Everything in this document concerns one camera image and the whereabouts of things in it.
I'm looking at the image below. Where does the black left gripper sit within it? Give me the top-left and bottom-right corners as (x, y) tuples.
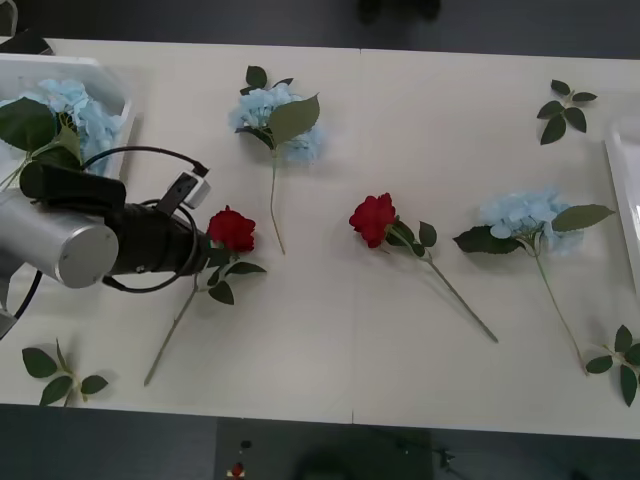
(149, 212), (231, 275)

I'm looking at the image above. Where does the red artificial rose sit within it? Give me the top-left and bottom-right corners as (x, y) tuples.
(348, 193), (500, 345)
(143, 204), (268, 387)

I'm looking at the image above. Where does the shallow white box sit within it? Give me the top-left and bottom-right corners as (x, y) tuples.
(0, 53), (136, 187)
(603, 117), (640, 296)

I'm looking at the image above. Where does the loose green leaf twig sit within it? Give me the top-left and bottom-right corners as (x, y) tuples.
(20, 337), (110, 408)
(584, 323), (640, 407)
(536, 78), (599, 147)

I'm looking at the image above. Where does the dark flat object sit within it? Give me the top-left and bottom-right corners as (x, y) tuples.
(0, 28), (55, 57)

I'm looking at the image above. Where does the pale grey left wrist camera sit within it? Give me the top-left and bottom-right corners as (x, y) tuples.
(174, 169), (212, 211)

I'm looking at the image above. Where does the black camera cable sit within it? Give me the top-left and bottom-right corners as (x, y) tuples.
(79, 144), (211, 294)

